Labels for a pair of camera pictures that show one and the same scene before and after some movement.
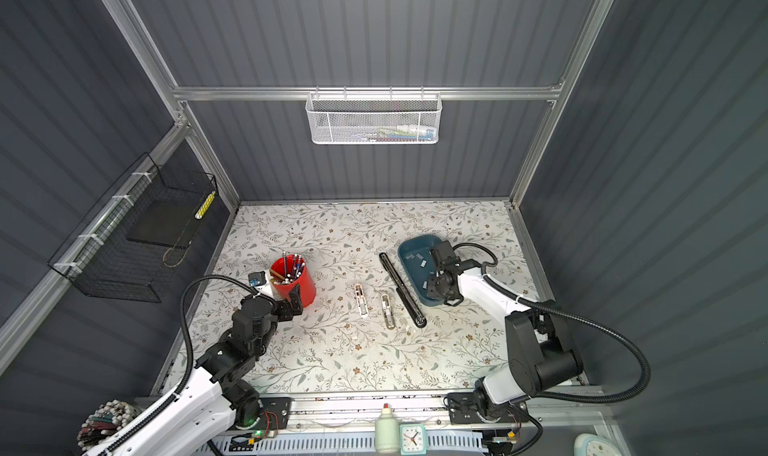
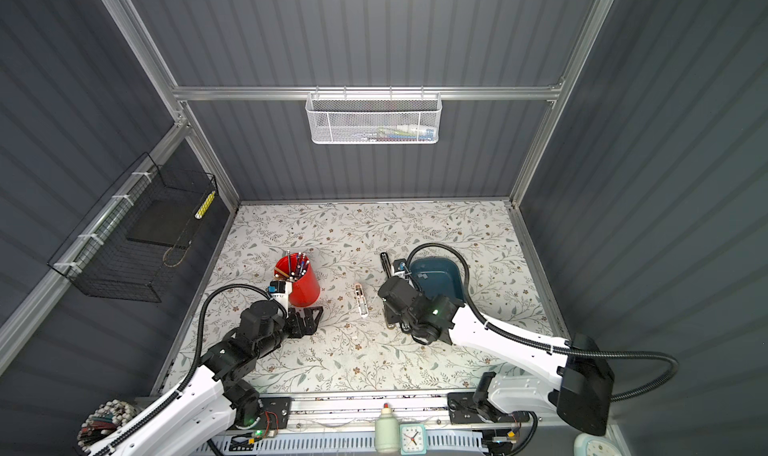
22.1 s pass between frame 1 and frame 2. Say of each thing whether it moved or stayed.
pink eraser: stayed
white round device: stayed
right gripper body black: moved
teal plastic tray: moved
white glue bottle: stayed
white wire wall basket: stayed
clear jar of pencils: stayed
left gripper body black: moved
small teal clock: stayed
